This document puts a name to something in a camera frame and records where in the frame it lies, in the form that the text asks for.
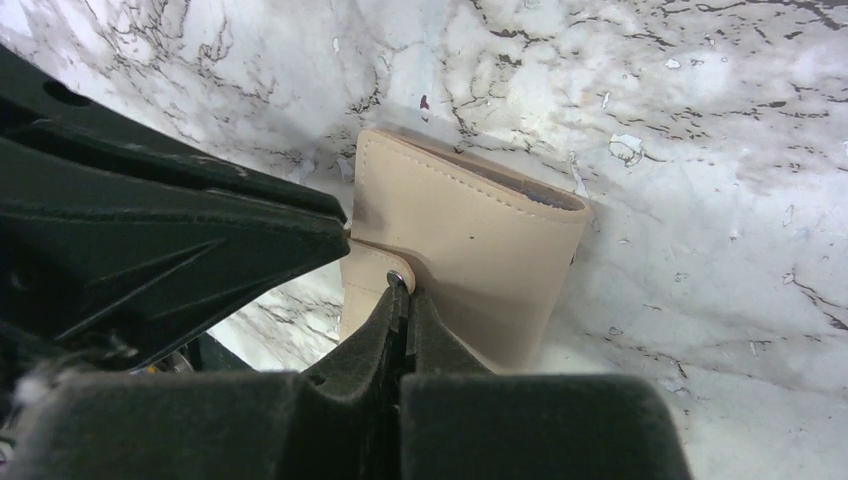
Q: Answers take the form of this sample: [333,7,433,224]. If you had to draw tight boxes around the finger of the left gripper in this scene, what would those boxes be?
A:
[1,135,348,370]
[1,48,347,221]

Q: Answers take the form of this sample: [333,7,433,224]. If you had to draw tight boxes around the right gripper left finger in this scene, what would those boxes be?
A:
[6,282,411,479]

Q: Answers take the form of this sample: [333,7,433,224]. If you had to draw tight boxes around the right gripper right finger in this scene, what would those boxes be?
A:
[400,292,691,479]

